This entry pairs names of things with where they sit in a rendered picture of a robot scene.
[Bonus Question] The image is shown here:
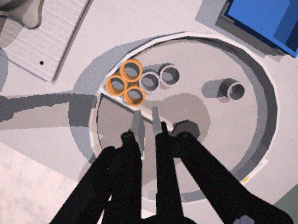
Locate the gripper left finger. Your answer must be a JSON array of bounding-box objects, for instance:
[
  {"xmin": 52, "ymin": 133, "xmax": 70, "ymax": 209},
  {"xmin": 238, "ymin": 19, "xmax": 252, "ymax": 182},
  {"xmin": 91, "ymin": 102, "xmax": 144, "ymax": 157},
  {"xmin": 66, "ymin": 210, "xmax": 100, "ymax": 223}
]
[{"xmin": 49, "ymin": 110, "xmax": 145, "ymax": 224}]

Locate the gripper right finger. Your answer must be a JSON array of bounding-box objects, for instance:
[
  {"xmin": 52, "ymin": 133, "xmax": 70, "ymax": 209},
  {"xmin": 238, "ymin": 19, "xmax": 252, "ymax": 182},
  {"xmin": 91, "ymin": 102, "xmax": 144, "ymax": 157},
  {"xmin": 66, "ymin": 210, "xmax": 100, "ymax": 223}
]
[{"xmin": 152, "ymin": 106, "xmax": 294, "ymax": 224}]

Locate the blue shallow tray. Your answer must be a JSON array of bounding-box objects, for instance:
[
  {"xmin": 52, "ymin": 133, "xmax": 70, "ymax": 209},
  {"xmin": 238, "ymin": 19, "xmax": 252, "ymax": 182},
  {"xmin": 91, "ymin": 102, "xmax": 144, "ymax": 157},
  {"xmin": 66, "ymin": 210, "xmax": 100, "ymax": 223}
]
[{"xmin": 218, "ymin": 0, "xmax": 298, "ymax": 58}]

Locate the bronze bushing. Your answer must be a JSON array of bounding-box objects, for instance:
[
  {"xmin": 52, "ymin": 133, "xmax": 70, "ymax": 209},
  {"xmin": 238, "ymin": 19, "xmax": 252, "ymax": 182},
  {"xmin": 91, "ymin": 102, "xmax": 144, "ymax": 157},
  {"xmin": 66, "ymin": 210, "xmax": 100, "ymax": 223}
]
[
  {"xmin": 105, "ymin": 72, "xmax": 129, "ymax": 96},
  {"xmin": 124, "ymin": 82, "xmax": 145, "ymax": 106},
  {"xmin": 120, "ymin": 58, "xmax": 143, "ymax": 82}
]

